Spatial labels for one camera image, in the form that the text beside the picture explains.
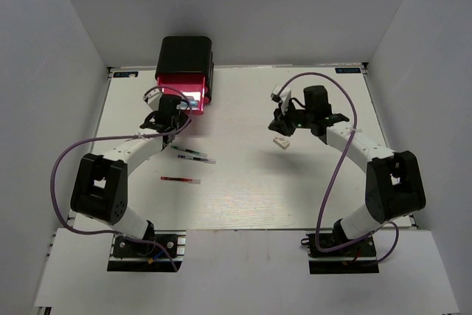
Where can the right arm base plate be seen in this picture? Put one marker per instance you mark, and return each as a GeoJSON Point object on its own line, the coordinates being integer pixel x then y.
{"type": "Point", "coordinates": [360, 258]}

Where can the left blue table label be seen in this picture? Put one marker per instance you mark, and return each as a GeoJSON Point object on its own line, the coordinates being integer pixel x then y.
{"type": "Point", "coordinates": [125, 74]}

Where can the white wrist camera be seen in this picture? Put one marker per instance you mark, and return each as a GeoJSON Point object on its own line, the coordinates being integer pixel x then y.
{"type": "Point", "coordinates": [151, 95]}
{"type": "Point", "coordinates": [281, 95]}

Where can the red pen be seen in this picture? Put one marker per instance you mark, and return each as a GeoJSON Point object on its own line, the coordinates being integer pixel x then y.
{"type": "Point", "coordinates": [180, 179]}

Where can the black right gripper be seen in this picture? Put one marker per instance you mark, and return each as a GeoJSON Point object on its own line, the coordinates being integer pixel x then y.
{"type": "Point", "coordinates": [281, 122]}

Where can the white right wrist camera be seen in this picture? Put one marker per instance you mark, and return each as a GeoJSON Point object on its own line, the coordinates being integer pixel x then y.
{"type": "Point", "coordinates": [281, 95]}

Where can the white staples box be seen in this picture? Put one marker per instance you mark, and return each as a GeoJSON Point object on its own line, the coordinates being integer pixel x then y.
{"type": "Point", "coordinates": [281, 142]}

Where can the blue table label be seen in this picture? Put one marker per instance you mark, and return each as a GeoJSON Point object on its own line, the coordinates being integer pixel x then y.
{"type": "Point", "coordinates": [125, 74]}
{"type": "Point", "coordinates": [347, 70]}

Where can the right blue table label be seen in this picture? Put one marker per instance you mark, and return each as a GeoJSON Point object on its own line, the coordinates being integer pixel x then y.
{"type": "Point", "coordinates": [347, 70]}

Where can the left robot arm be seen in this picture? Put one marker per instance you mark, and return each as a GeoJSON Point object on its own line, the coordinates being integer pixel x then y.
{"type": "Point", "coordinates": [101, 187]}

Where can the green pen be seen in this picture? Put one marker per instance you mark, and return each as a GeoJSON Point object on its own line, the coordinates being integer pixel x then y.
{"type": "Point", "coordinates": [190, 151]}

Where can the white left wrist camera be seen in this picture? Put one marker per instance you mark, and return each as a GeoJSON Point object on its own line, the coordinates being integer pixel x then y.
{"type": "Point", "coordinates": [151, 95]}

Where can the pink top drawer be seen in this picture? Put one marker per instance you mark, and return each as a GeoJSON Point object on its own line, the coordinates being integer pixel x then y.
{"type": "Point", "coordinates": [191, 91]}

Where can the black drawer cabinet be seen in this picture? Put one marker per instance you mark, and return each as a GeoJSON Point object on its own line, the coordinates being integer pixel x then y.
{"type": "Point", "coordinates": [186, 61]}

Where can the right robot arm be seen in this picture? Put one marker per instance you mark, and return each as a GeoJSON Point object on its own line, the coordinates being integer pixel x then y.
{"type": "Point", "coordinates": [394, 187]}

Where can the purple pen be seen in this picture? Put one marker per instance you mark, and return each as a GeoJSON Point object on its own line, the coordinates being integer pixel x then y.
{"type": "Point", "coordinates": [197, 159]}

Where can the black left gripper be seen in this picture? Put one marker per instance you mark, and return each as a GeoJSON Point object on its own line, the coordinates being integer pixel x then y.
{"type": "Point", "coordinates": [184, 119]}

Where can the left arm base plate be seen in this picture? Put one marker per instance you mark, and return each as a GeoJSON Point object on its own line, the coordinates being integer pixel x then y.
{"type": "Point", "coordinates": [127, 256]}

